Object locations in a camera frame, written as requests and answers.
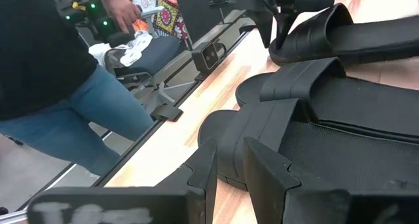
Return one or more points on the colourful patterned cloth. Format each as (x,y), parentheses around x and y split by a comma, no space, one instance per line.
(167,16)

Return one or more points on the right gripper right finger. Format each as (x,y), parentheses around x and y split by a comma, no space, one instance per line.
(271,191)

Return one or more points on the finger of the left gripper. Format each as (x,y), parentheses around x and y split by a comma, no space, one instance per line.
(284,26)
(264,24)

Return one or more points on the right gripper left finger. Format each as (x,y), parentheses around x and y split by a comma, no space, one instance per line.
(183,197)

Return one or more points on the black panel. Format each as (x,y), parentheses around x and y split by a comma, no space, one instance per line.
(193,11)

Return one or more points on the long black frame rail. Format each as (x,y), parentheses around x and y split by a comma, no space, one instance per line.
(188,89)

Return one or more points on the white cloth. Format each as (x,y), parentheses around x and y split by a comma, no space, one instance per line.
(134,48)

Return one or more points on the person's hand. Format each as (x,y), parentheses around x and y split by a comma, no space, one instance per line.
(124,12)

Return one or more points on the black rubber slide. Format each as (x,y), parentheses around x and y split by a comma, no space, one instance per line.
(370,37)
(360,103)
(343,158)

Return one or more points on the black frame bracket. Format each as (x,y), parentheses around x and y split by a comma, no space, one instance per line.
(167,113)

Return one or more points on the black table camera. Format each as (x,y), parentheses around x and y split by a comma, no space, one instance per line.
(206,57)

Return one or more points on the person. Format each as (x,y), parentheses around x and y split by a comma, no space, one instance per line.
(39,53)

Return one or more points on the office chair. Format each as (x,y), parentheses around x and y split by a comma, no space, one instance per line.
(154,55)

